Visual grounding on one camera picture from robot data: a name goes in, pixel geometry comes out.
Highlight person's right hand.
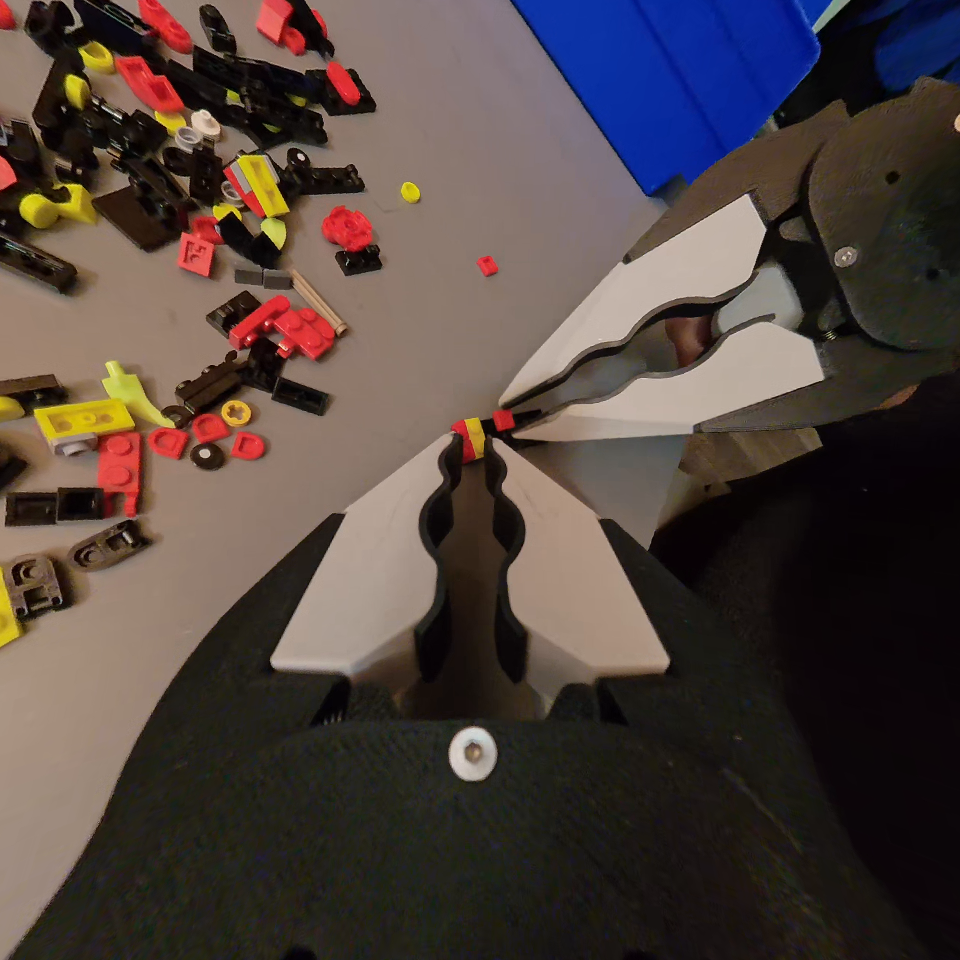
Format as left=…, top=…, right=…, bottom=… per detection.
left=663, top=315, right=714, bottom=369

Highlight blue plastic bin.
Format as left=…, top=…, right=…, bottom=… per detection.
left=510, top=0, right=822, bottom=198

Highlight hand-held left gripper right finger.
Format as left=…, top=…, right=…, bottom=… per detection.
left=482, top=437, right=672, bottom=714

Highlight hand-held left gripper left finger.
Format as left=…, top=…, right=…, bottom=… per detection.
left=268, top=432, right=465, bottom=710

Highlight pile of lego pieces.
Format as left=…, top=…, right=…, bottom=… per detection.
left=0, top=0, right=385, bottom=624

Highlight black plate yellow red assembly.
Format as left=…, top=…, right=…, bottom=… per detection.
left=450, top=408, right=543, bottom=464

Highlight yellow lego wedge plate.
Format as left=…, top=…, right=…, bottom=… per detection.
left=0, top=570, right=24, bottom=650

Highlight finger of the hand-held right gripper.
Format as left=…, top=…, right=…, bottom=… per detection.
left=497, top=192, right=770, bottom=414
left=512, top=318, right=828, bottom=445

